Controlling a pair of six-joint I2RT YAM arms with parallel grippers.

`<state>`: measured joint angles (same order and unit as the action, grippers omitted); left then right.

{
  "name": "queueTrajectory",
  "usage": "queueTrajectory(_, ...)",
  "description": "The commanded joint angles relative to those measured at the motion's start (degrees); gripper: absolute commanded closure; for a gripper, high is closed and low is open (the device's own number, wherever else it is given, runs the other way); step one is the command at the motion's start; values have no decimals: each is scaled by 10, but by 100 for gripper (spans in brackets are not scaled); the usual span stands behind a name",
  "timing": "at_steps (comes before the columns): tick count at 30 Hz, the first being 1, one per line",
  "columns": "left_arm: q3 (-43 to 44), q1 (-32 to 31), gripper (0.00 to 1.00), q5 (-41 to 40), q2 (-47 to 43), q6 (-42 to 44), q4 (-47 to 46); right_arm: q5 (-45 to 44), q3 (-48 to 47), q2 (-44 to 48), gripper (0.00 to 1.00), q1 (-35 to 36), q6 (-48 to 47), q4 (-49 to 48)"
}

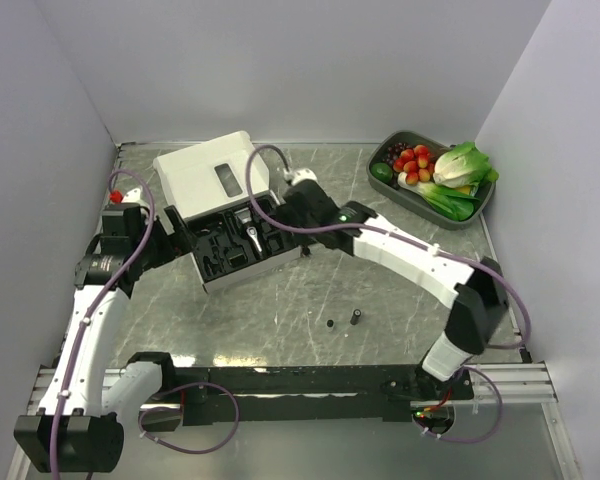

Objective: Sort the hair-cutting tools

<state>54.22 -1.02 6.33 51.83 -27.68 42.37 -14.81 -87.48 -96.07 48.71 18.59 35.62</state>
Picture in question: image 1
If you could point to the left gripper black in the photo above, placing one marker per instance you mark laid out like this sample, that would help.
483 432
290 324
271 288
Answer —
176 244

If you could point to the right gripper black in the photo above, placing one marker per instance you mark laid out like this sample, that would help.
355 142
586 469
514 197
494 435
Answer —
287 215

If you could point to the white box with black tray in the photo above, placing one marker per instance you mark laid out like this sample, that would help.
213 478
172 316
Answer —
206 184

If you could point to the black silver hair trimmer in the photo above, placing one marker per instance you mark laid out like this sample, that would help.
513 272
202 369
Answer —
248 225

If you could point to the black cylindrical trimmer attachment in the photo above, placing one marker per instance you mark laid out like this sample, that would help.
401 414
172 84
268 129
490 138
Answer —
355 317

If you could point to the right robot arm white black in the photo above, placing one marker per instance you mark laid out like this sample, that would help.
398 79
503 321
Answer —
476 300

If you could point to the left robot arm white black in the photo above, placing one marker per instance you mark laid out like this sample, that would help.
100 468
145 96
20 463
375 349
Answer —
78 425

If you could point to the green avocado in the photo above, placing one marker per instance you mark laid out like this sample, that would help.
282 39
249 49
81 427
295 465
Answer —
382 172

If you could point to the dark grey food tray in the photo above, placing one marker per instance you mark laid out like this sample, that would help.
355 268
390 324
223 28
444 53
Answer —
413 202

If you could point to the dark purple grapes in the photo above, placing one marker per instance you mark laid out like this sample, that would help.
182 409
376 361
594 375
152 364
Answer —
394 152

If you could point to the red strawberries cluster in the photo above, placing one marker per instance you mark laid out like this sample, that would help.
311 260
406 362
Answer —
415 165

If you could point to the bok choy vegetable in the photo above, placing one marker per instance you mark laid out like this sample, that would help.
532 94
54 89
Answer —
449 203

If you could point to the green white cabbage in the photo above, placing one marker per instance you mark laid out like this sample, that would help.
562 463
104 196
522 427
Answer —
464 165

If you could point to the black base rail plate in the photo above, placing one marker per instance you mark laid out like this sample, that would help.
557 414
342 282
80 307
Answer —
249 394

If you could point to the aluminium profile rail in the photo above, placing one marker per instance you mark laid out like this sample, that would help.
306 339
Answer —
517 383

